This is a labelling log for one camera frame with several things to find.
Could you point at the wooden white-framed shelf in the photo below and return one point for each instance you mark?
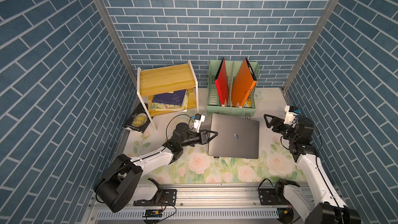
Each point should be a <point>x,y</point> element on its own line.
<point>163,80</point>

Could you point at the black book gold emblem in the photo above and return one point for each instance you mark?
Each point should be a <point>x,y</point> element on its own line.
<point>138,121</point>

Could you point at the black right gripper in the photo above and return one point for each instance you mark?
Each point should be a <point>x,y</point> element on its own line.
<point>277,121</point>

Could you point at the small black circuit board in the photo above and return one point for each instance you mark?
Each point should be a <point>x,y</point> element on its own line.
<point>153,213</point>

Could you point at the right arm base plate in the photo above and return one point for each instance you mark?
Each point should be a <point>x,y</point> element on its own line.
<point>267,197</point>

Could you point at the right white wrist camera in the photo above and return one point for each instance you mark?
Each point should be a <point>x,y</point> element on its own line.
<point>291,114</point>

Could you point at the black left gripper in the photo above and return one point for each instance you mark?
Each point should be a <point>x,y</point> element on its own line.
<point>201,136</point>

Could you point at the floral table mat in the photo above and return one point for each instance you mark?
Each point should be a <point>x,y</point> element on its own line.
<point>195,166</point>

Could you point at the yellow-green illustrated book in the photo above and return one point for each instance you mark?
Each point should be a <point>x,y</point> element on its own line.
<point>164,107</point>

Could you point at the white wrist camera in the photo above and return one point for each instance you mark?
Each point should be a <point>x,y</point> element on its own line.
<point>197,121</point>
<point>291,114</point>

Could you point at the orange file folder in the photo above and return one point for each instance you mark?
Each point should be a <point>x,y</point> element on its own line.
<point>245,82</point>

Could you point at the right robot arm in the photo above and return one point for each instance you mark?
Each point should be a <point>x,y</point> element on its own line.
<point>326,207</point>

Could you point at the grey laptop computer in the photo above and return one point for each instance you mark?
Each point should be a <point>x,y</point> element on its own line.
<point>237,137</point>

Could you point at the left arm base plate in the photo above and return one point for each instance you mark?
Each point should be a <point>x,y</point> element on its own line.
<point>161,198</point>

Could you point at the aluminium frame rail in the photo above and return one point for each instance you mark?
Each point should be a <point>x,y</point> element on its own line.
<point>201,201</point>

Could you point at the dark blue book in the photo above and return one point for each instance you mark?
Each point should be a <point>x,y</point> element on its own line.
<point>175,98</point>

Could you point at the mint green file organizer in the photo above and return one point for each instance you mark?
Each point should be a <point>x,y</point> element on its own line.
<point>213,102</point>

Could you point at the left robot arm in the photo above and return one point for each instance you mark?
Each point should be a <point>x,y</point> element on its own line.
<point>120,183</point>

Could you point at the red file folder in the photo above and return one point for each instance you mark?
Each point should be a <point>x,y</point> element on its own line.
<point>221,82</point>

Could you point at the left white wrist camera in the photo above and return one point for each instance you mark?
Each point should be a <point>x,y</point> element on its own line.
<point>197,121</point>

